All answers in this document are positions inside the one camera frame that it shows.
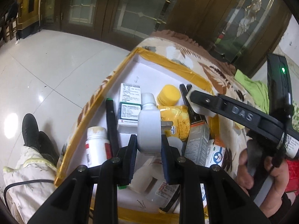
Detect red quilted cushion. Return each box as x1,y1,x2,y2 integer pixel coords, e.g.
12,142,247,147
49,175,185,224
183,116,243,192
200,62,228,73
285,160,299,192

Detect white nasal spray bottle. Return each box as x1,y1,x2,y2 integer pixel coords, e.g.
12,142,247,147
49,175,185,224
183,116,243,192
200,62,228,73
129,156,164,194

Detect white square plastic case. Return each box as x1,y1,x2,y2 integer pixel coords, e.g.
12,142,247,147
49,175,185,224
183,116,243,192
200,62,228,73
137,109,173,155

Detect large white medicine bottle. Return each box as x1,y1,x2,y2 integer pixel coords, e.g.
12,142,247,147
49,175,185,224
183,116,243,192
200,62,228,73
141,93,157,111

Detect white blue ointment box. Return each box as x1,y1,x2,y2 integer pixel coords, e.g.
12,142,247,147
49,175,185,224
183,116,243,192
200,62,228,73
205,136,226,167

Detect black marker green cap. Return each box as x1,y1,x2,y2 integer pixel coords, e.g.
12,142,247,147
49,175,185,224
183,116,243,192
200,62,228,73
105,97,128,189

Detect green patterned pillow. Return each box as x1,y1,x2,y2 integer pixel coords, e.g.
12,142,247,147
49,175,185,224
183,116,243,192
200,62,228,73
292,101,299,132

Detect black cable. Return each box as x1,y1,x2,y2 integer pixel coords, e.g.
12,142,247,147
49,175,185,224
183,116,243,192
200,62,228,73
3,179,56,206

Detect black shoe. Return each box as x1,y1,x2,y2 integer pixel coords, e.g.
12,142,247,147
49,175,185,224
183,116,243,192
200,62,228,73
22,113,59,166

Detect small white pill bottle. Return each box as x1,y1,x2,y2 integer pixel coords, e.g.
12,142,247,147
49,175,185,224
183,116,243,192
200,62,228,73
85,126,112,168

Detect yellow snack packet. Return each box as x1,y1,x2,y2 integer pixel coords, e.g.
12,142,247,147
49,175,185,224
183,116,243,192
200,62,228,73
158,105,191,141

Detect white patterned trouser leg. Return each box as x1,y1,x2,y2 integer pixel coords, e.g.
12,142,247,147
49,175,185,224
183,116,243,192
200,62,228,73
3,146,57,223

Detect yellow cream jar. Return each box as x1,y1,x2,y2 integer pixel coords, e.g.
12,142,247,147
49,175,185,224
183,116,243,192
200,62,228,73
157,84,181,106

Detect person right hand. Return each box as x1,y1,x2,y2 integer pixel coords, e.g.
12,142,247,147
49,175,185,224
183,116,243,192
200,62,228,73
236,149,290,218

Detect yellow taped white tray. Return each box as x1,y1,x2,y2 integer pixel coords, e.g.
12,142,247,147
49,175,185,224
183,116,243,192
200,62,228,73
53,46,222,224

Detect green bed sheet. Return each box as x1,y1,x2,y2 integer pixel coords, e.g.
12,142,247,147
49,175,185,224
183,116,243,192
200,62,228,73
234,69,270,114

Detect wooden glass wardrobe doors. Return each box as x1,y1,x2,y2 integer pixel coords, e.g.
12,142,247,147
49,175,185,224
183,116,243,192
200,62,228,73
0,0,292,77

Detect leaf pattern beige blanket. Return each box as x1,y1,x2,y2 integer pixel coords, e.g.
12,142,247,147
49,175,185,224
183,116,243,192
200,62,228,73
56,29,269,224

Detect silver red small box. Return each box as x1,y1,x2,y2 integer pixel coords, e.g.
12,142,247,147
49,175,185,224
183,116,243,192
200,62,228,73
184,120,210,166

